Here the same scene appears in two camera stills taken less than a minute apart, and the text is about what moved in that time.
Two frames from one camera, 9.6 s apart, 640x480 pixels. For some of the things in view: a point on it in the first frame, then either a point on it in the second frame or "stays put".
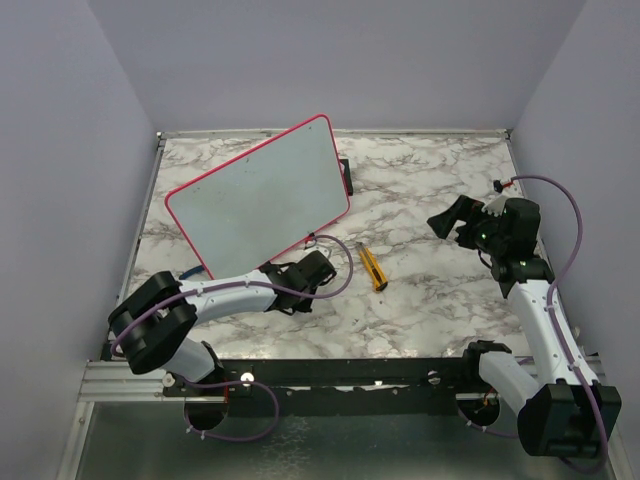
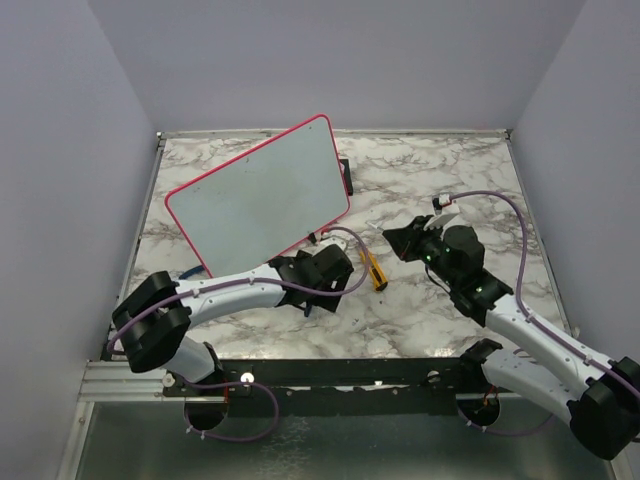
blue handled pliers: x=191 y=272 stays put
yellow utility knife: x=373 y=268 stays put
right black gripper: x=468 y=208 to x=406 y=239
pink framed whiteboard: x=264 y=203 stays put
